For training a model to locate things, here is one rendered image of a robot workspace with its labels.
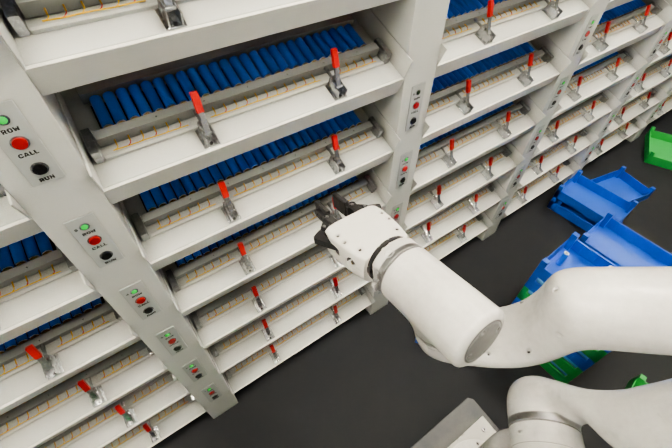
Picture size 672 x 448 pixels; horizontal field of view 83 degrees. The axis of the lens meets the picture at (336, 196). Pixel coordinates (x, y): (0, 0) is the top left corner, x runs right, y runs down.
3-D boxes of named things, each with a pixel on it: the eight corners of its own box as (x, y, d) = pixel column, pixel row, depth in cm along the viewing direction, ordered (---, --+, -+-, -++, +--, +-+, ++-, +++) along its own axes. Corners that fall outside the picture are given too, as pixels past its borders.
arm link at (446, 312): (431, 275, 56) (423, 235, 50) (508, 339, 47) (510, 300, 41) (388, 310, 54) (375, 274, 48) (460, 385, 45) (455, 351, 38)
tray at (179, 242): (388, 160, 99) (401, 139, 91) (154, 271, 76) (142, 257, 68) (347, 103, 105) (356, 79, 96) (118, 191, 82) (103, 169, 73)
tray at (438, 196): (510, 171, 155) (532, 153, 143) (397, 236, 132) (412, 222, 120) (479, 133, 161) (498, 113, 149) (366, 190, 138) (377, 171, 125)
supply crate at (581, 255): (652, 306, 120) (668, 293, 115) (621, 343, 112) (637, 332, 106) (565, 244, 137) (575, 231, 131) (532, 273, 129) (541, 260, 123)
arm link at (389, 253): (379, 309, 52) (366, 295, 54) (426, 278, 56) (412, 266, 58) (376, 267, 47) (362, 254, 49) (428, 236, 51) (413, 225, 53)
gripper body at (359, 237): (367, 299, 53) (325, 254, 61) (420, 265, 57) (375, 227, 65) (363, 262, 49) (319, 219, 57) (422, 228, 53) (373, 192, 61)
